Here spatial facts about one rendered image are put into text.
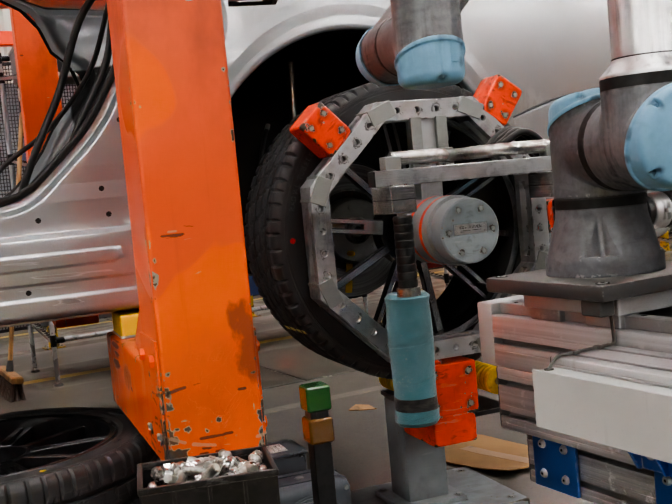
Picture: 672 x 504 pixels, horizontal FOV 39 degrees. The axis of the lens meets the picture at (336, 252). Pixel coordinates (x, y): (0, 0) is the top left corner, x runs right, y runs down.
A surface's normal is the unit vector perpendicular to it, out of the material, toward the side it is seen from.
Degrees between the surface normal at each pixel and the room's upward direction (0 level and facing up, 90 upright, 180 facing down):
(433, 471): 90
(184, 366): 90
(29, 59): 90
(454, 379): 90
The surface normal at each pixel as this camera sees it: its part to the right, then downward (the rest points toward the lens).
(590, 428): -0.88, 0.11
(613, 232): -0.09, -0.23
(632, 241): 0.19, -0.26
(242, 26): 0.36, 0.04
